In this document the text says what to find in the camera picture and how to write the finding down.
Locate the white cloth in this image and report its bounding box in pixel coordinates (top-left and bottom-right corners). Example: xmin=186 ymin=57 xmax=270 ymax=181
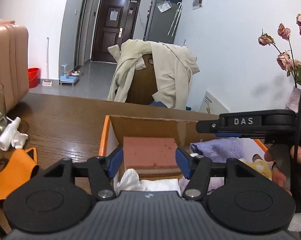
xmin=114 ymin=168 xmax=182 ymax=196

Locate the lavender knitted cloth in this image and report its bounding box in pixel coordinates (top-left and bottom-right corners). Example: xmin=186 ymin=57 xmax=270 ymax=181
xmin=190 ymin=138 xmax=245 ymax=163

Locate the purple satin cloth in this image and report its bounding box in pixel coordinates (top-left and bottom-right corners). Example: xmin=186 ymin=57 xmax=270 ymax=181
xmin=178 ymin=177 xmax=224 ymax=195

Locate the person's right hand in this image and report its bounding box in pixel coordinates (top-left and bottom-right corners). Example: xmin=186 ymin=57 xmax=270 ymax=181
xmin=264 ymin=146 xmax=301 ymax=195

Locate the purple ceramic vase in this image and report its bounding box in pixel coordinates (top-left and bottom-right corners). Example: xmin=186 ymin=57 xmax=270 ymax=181
xmin=285 ymin=87 xmax=301 ymax=113

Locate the orange cardboard box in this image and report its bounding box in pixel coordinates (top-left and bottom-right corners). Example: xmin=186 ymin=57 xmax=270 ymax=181
xmin=98 ymin=115 xmax=268 ymax=180

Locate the pink sponge block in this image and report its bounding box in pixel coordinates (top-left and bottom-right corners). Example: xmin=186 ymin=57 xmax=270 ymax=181
xmin=123 ymin=137 xmax=181 ymax=178

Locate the yellow plush toy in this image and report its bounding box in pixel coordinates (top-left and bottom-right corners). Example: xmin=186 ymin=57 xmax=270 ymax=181
xmin=240 ymin=154 xmax=272 ymax=180

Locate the dried pink rose bouquet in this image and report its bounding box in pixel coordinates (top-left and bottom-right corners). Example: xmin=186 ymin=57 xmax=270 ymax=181
xmin=258 ymin=13 xmax=301 ymax=88

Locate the brown wooden chair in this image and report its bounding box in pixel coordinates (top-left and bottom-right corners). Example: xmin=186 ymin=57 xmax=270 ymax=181
xmin=126 ymin=54 xmax=158 ymax=105

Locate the beige jacket on chair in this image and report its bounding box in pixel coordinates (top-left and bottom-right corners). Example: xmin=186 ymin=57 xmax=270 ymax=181
xmin=108 ymin=39 xmax=200 ymax=110

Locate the blue pet feeder stand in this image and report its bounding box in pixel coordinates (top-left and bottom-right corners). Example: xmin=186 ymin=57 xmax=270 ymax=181
xmin=59 ymin=64 xmax=82 ymax=86

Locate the orange cloth pouch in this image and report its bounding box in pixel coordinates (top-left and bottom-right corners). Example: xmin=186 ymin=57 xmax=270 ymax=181
xmin=0 ymin=147 xmax=39 ymax=208

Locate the white mop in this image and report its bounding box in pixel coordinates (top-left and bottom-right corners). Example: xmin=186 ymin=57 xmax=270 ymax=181
xmin=42 ymin=37 xmax=53 ymax=87

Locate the white spray bottle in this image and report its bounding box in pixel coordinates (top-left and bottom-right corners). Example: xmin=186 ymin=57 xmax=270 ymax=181
xmin=0 ymin=117 xmax=28 ymax=151

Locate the red bucket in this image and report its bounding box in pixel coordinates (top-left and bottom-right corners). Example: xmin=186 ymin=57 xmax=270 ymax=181
xmin=28 ymin=68 xmax=40 ymax=88

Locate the dark brown entrance door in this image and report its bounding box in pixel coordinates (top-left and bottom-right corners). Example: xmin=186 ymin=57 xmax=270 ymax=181
xmin=91 ymin=0 xmax=141 ymax=63

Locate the grey refrigerator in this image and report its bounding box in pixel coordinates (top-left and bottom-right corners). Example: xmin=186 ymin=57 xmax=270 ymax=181
xmin=143 ymin=0 xmax=182 ymax=44

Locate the pink suitcase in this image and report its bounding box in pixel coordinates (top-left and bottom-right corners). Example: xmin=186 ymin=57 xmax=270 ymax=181
xmin=0 ymin=20 xmax=29 ymax=111

